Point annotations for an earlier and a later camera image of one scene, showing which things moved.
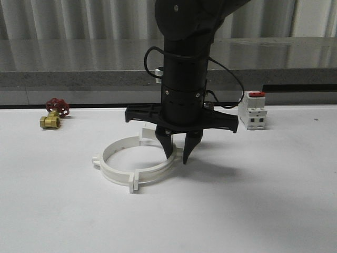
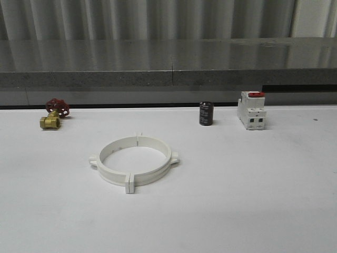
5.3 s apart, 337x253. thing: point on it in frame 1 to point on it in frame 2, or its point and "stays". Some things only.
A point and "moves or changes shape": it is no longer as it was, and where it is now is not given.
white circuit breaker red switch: (251, 110) stays
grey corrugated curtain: (136, 19) stays
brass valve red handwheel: (57, 108) stays
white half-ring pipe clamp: (148, 135) moves or changes shape
